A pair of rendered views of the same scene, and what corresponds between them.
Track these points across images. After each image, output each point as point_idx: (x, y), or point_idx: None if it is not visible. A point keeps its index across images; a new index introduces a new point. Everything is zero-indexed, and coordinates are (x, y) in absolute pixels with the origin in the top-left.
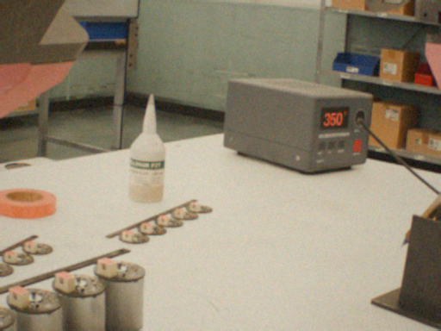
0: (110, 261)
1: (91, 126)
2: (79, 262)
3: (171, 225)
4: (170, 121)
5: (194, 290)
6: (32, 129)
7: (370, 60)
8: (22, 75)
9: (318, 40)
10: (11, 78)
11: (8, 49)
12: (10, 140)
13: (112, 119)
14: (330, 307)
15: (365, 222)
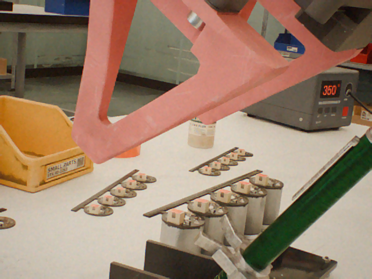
0: (264, 175)
1: (59, 92)
2: (237, 177)
3: (231, 164)
4: (129, 91)
5: None
6: (3, 93)
7: None
8: (350, 54)
9: (263, 22)
10: (342, 55)
11: (361, 41)
12: None
13: (77, 87)
14: (371, 221)
15: None
